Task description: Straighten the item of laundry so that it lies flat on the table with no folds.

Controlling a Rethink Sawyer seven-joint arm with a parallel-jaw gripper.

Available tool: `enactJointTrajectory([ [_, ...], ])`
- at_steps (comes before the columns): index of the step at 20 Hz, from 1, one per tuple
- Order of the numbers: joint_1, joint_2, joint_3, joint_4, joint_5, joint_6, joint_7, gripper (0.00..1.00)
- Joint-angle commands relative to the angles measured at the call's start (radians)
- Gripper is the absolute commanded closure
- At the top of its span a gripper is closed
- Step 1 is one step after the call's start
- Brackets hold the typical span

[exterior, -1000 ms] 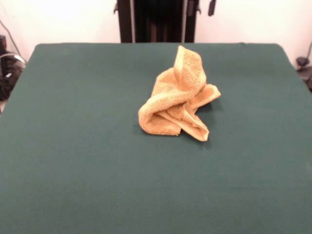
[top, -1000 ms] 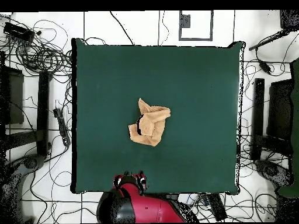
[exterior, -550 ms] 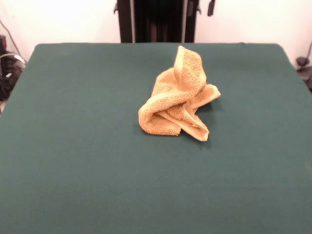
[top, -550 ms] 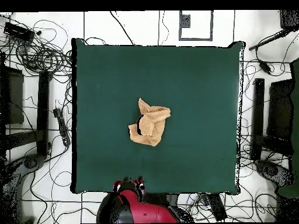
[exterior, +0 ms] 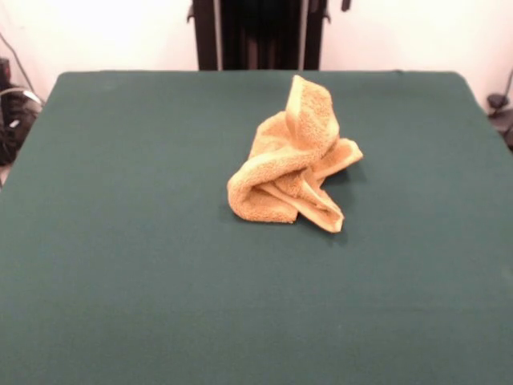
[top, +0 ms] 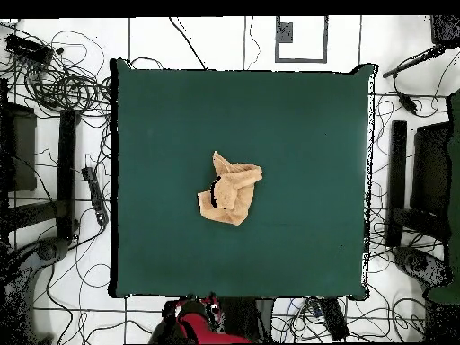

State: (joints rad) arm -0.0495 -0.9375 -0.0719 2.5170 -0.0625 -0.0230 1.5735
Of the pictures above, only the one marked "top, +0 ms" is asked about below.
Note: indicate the grey rectangular frame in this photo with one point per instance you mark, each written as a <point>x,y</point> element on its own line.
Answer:
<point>284,32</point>

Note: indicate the black rod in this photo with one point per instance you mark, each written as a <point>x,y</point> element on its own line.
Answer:
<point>413,61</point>

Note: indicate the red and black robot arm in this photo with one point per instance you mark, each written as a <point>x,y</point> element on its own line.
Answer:
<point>208,330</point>

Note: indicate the dark green table cloth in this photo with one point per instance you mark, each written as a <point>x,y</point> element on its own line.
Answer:
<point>172,125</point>

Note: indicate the black floor equipment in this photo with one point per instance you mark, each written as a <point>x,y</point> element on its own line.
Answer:
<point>420,266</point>
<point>48,249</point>

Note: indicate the black power adapter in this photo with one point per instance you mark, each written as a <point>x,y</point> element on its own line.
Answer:
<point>408,103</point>

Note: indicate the black electronics box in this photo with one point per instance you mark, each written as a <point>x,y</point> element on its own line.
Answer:
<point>28,48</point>

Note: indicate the black stand bar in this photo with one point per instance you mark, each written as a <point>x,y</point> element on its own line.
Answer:
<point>397,183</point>
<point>66,172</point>

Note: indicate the black stand crossbar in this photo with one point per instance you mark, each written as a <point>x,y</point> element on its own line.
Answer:
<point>420,222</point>
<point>36,214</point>

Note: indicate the dark flat panel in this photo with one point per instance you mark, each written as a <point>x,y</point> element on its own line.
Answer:
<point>23,151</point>
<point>431,169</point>

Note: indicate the dark green fabric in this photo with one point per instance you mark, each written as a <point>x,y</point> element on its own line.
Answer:
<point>453,215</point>

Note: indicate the tan terry towel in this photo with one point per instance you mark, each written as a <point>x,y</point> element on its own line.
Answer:
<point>237,208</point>

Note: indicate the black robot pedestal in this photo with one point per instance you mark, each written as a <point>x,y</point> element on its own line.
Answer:
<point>248,320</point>

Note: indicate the black power strip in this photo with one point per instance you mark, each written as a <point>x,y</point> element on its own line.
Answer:
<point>334,320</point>
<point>95,196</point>

